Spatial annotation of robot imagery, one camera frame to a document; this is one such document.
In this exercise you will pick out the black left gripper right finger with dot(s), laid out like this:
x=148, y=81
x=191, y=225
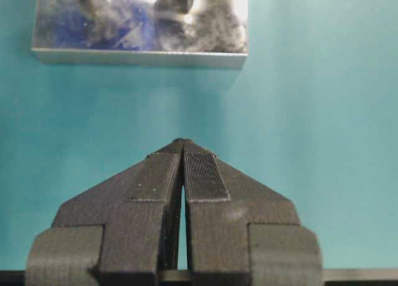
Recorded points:
x=240, y=231

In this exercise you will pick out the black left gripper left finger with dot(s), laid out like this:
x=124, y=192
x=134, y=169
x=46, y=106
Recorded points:
x=120, y=232

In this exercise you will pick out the shiny metal base plate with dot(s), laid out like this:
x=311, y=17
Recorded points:
x=160, y=33

